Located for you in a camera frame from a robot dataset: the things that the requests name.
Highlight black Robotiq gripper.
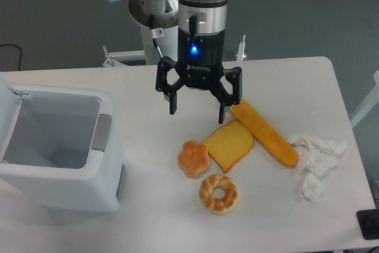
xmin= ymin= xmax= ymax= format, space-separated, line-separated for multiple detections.
xmin=155 ymin=29 xmax=242 ymax=124

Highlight round flower-shaped bread bun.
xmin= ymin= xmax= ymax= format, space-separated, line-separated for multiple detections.
xmin=177 ymin=140 xmax=210 ymax=178

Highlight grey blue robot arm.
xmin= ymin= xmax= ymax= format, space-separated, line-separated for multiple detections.
xmin=109 ymin=0 xmax=242 ymax=123

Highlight yellow toast bread slice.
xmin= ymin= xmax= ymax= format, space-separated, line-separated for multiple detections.
xmin=203 ymin=121 xmax=255 ymax=173

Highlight long orange baguette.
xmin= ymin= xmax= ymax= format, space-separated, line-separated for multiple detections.
xmin=231 ymin=100 xmax=298 ymax=167

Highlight white open trash bin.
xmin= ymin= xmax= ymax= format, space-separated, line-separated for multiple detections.
xmin=1 ymin=77 xmax=126 ymax=212

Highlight large crumpled white tissue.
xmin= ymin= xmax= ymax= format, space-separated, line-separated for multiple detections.
xmin=287 ymin=133 xmax=347 ymax=177

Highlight small crumpled white tissue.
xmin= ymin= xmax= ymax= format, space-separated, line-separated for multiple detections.
xmin=301 ymin=173 xmax=323 ymax=203

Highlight black device at table edge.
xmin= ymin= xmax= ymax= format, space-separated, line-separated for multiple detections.
xmin=356 ymin=209 xmax=378 ymax=240

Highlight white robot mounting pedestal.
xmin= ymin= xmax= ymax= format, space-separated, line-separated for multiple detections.
xmin=140 ymin=25 xmax=178 ymax=65

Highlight white clamp post right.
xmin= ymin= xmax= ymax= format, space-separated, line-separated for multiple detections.
xmin=236 ymin=34 xmax=247 ymax=61

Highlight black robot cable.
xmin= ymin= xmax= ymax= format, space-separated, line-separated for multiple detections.
xmin=149 ymin=14 xmax=164 ymax=60

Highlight white table frame bracket left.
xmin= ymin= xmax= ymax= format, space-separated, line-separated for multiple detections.
xmin=102 ymin=46 xmax=146 ymax=68

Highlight braided ring bread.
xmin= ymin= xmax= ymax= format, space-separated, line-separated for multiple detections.
xmin=199 ymin=174 xmax=240 ymax=214

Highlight black floor cable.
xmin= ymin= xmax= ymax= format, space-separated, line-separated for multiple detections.
xmin=0 ymin=43 xmax=23 ymax=72

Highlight white frame at right edge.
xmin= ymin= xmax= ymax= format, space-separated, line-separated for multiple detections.
xmin=350 ymin=71 xmax=378 ymax=128

